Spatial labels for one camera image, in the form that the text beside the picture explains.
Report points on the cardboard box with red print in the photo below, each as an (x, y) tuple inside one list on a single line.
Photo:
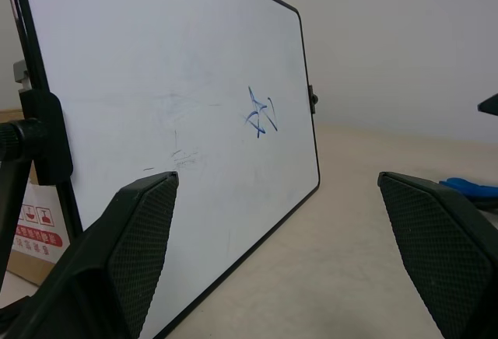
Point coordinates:
[(33, 238)]

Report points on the blue object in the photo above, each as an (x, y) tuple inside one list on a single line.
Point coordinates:
[(472, 190)]

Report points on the black-framed whiteboard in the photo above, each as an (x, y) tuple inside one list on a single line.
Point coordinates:
[(171, 82)]

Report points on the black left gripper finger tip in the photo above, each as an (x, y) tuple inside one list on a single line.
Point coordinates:
[(489, 105)]

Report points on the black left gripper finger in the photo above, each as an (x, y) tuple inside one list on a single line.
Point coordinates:
[(435, 245), (132, 245)]

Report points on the grey metal bracket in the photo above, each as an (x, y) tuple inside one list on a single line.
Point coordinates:
[(21, 76)]

